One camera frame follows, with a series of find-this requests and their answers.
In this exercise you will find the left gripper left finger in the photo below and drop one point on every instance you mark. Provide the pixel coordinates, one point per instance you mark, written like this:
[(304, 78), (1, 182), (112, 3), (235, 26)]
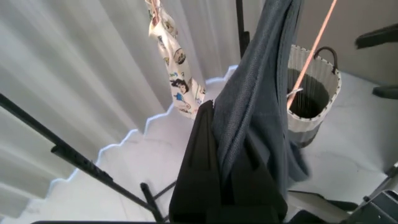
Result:
[(196, 186)]

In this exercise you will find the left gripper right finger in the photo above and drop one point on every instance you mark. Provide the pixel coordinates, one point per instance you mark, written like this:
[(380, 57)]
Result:
[(255, 196)]

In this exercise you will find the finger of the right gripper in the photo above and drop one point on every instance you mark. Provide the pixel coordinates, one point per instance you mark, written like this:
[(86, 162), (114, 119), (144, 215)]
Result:
[(379, 35), (387, 92)]

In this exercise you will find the pink clothes hanger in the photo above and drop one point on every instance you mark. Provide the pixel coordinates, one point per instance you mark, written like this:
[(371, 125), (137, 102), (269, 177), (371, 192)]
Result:
[(311, 54)]

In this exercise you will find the dark grey garment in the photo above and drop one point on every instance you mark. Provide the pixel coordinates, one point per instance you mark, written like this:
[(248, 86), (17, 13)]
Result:
[(248, 93)]

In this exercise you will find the cream printed garment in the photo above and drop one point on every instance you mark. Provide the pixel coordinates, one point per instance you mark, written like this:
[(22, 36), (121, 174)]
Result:
[(177, 62)]

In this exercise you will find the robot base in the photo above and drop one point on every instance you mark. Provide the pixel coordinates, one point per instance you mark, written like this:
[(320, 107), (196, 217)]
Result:
[(382, 208)]

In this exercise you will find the white laundry basket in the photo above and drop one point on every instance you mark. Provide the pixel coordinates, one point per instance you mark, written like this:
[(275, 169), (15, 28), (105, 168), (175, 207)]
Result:
[(323, 70)]

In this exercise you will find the white curtain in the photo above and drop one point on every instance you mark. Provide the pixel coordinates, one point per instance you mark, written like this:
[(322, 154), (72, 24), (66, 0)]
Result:
[(62, 46)]

